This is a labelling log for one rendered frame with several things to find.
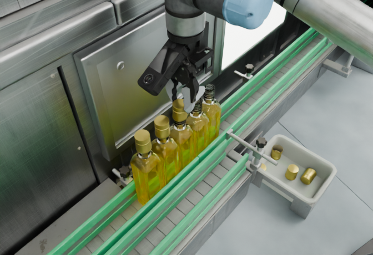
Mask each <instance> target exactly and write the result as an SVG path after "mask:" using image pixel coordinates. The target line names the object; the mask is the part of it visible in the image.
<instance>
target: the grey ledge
mask: <svg viewBox="0 0 373 255"><path fill-rule="evenodd" d="M121 190H122V189H121V188H120V187H119V186H118V185H117V184H116V183H114V182H113V181H112V180H111V179H110V178H107V179H106V180H105V181H104V182H102V183H101V184H100V185H99V186H98V187H96V188H95V189H94V190H93V191H92V192H90V193H89V194H87V195H86V197H84V198H83V199H81V200H80V201H79V202H78V203H77V204H75V205H74V206H73V207H72V208H71V209H69V210H68V211H67V212H66V213H65V214H63V215H62V216H60V218H59V219H57V220H56V221H54V222H53V223H52V224H51V225H50V226H48V227H47V228H46V229H45V230H44V231H42V232H41V233H40V234H39V235H38V236H36V237H35V238H34V239H32V240H31V241H30V242H29V243H27V244H26V245H25V246H24V247H23V248H21V249H20V250H19V251H18V252H17V253H15V254H14V255H46V254H48V253H49V252H50V251H51V250H52V249H53V248H55V247H56V246H57V245H58V244H60V243H61V241H63V240H64V239H65V238H66V237H68V236H69V235H70V234H71V233H72V232H73V231H75V230H76V229H77V228H78V227H79V226H80V225H81V224H82V223H84V222H85V221H86V220H87V219H88V218H89V217H91V216H92V215H93V214H94V213H96V212H97V211H98V210H99V209H100V208H101V207H102V206H104V205H105V204H106V203H107V202H108V201H109V200H111V199H112V198H113V197H114V196H115V195H116V194H117V193H119V192H120V191H121Z"/></svg>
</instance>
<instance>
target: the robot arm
mask: <svg viewBox="0 0 373 255"><path fill-rule="evenodd" d="M164 1H165V21H166V28H167V36H168V38H169V39H168V40H167V42H166V43H165V44H164V46H163V47H162V49H161V50H160V51H159V53H158V54H157V55H156V57H155V58H154V59H153V61H152V62H151V63H150V64H149V66H148V67H147V68H146V70H145V72H144V73H143V74H142V76H141V77H140V78H139V79H138V85H139V86H140V87H141V88H143V89H144V90H145V91H147V92H148V93H149V94H151V95H153V96H157V95H159V93H160V92H161V90H162V89H163V88H164V87H165V88H166V91H167V94H168V96H169V98H170V101H171V102H172V103H173V101H174V100H176V99H177V90H178V88H179V87H180V86H181V85H184V84H186V85H185V86H184V87H182V88H181V90H182V95H183V97H184V100H183V103H184V110H185V111H186V112H187V113H190V112H191V111H192V110H193V109H194V106H195V103H196V102H197V101H198V100H199V98H200V97H201V96H202V95H203V94H204V92H205V87H204V86H199V83H198V81H197V79H196V77H198V76H199V75H200V74H202V73H203V72H204V68H205V74H207V73H208V72H210V71H211V70H212V69H213V58H214V50H213V49H211V48H209V47H208V34H209V22H208V21H206V20H205V14H206V13H209V14H211V15H212V16H215V17H218V18H220V19H222V20H224V21H226V22H228V23H229V24H231V25H233V26H240V27H242V28H245V29H248V30H253V29H257V28H258V27H260V26H261V25H262V24H263V22H264V20H265V19H267V17H268V15H269V13H270V11H271V8H272V6H273V2H275V3H276V4H278V5H280V6H281V7H283V8H284V9H285V10H287V11H288V12H290V13H291V14H293V15H294V16H295V17H297V18H298V19H300V20H301V21H303V22H304V23H306V24H307V25H309V26H310V27H311V28H313V29H315V30H316V31H318V32H319V33H320V34H322V35H323V36H325V37H326V38H328V39H329V40H331V41H332V42H334V43H335V44H337V45H338V46H340V47H341V48H342V49H344V50H345V51H347V52H348V53H350V54H351V55H353V56H354V57H356V58H357V59H358V60H360V61H362V62H363V63H365V64H366V65H368V66H369V67H370V68H372V69H373V9H372V8H371V7H369V6H368V5H366V4H364V3H363V2H361V1H360V0H164ZM205 50H206V51H207V50H209V52H208V53H206V52H205ZM209 58H211V66H209V67H208V59H209ZM207 67H208V68H207Z"/></svg>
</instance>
